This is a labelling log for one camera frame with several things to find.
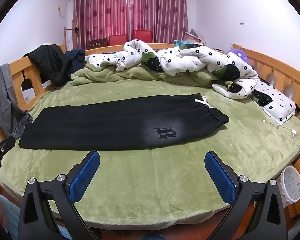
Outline wooden coat rack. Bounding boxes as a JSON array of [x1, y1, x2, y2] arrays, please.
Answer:
[[63, 26, 80, 52]]

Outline black jacket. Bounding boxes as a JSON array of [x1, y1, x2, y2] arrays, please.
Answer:
[[23, 44, 73, 87]]

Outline white plastic basket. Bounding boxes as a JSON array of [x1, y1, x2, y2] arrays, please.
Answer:
[[280, 165, 300, 204]]

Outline white charging cable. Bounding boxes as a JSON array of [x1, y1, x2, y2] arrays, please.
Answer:
[[262, 119, 300, 146]]

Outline white floral duvet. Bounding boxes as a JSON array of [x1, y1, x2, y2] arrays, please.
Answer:
[[70, 39, 259, 99]]

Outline dark blue garment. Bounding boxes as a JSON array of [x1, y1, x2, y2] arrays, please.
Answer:
[[65, 49, 86, 74]]

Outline cardboard box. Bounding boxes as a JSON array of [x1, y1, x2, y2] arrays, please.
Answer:
[[184, 29, 205, 44]]

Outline red patterned curtain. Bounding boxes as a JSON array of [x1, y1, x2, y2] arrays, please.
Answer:
[[127, 0, 189, 44], [74, 0, 128, 50]]

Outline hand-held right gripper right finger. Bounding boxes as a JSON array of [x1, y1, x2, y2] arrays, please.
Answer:
[[204, 151, 289, 240]]

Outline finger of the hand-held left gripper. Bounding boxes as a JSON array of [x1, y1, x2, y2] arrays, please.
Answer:
[[0, 135, 16, 158]]

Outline white floral pillow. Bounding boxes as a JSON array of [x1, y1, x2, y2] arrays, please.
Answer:
[[251, 79, 300, 123]]

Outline black pants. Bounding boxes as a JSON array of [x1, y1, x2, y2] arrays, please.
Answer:
[[18, 93, 230, 152]]

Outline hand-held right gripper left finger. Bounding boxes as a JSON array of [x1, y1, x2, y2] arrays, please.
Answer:
[[18, 150, 101, 240]]

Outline dark wooden chair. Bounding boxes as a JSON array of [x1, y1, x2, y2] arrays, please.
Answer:
[[87, 38, 108, 51]]

